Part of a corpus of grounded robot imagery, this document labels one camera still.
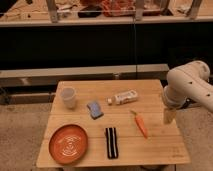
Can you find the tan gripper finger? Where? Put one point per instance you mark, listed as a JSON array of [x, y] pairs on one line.
[[169, 115]]

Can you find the orange ceramic bowl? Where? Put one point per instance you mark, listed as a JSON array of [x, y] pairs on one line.
[[68, 144]]

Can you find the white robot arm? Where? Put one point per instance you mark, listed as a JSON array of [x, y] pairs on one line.
[[188, 81]]

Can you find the orange carrot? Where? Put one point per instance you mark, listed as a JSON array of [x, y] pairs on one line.
[[140, 123]]

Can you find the white plastic bottle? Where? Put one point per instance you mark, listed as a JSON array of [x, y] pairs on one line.
[[123, 98]]

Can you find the black white striped cloth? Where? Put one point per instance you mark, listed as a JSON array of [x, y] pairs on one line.
[[111, 140]]

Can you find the blue sponge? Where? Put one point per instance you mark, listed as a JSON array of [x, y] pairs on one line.
[[94, 109]]

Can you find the translucent plastic cup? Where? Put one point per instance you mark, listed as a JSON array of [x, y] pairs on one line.
[[68, 97]]

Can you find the red cloth on shelf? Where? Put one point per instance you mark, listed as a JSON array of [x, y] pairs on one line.
[[116, 8]]

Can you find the black object on shelf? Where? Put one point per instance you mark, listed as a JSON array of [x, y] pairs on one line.
[[90, 12]]

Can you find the metal shelf rail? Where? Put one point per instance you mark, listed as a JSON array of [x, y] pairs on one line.
[[51, 76]]

